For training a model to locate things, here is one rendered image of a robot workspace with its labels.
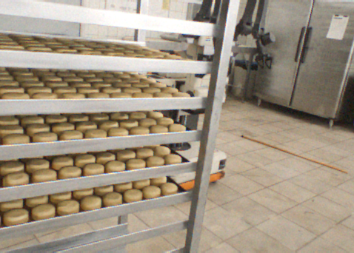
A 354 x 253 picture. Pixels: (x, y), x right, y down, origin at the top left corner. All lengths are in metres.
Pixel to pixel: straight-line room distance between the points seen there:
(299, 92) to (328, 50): 0.71
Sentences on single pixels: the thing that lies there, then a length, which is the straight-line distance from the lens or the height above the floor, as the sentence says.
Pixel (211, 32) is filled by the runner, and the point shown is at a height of 1.23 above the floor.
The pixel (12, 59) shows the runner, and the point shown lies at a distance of 0.72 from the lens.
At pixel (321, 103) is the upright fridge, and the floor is 0.33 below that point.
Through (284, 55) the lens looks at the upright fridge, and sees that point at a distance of 5.79.
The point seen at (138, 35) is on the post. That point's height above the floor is 1.18.
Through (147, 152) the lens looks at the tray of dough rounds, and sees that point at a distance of 1.00.
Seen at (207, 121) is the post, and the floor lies 1.01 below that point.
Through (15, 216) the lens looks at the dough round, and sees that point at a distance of 0.88.
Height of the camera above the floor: 1.25
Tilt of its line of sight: 17 degrees down
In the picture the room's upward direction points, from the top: 7 degrees clockwise
